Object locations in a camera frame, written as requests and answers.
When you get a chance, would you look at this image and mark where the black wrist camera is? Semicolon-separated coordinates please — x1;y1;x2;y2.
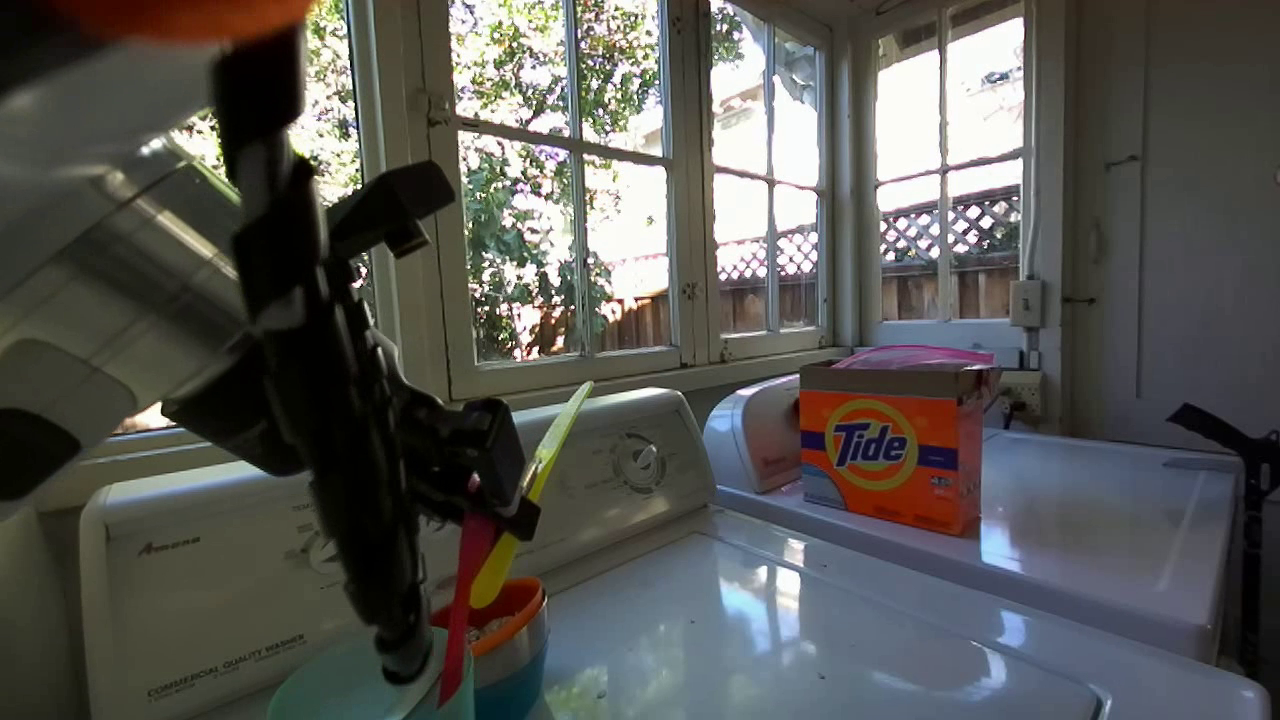
320;157;460;270

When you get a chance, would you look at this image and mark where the white top-load washing machine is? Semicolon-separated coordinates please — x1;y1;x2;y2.
75;384;1271;720

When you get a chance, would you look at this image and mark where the large washer dial knob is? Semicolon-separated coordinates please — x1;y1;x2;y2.
613;427;669;497

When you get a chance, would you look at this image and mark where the orange and blue cup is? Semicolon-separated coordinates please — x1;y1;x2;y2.
428;574;552;720

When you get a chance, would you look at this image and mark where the wall power outlet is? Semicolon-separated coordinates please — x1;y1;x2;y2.
998;368;1049;421

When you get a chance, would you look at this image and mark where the white dryer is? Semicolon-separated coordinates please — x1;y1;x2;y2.
702;374;1253;669

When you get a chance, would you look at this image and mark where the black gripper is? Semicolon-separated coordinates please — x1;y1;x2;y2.
380;388;547;550

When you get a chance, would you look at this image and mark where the orange cable strap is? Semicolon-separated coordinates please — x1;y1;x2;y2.
38;0;320;43

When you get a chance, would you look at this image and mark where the orange Tide detergent box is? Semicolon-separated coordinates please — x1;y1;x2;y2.
796;347;1002;545

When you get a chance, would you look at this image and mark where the pink plastic bag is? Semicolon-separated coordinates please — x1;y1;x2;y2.
833;339;1002;381

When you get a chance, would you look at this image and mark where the teal plastic cup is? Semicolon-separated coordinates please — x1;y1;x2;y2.
266;619;481;720

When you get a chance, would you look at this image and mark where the white washer lid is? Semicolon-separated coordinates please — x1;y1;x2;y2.
532;523;1112;720

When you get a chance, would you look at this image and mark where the yellow plastic knife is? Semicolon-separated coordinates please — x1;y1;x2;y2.
464;376;601;617

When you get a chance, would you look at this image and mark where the black camera stand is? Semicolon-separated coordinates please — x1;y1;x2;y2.
1164;402;1280;678

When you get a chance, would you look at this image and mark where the wall switch box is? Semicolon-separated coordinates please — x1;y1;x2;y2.
1010;272;1054;335

